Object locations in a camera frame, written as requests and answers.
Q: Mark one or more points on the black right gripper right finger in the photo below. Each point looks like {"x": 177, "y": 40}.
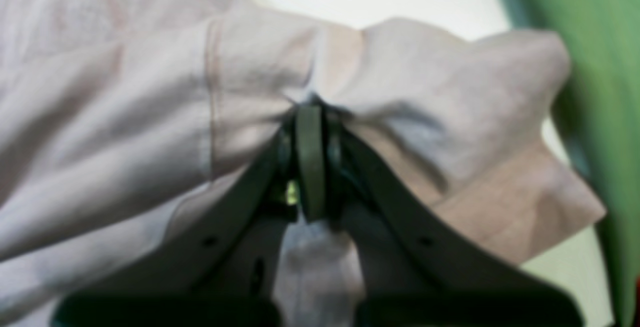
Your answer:
{"x": 417, "y": 270}

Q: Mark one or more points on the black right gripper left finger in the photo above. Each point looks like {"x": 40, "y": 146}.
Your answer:
{"x": 219, "y": 272}

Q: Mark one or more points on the mauve t-shirt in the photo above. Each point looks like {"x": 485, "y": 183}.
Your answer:
{"x": 122, "y": 120}

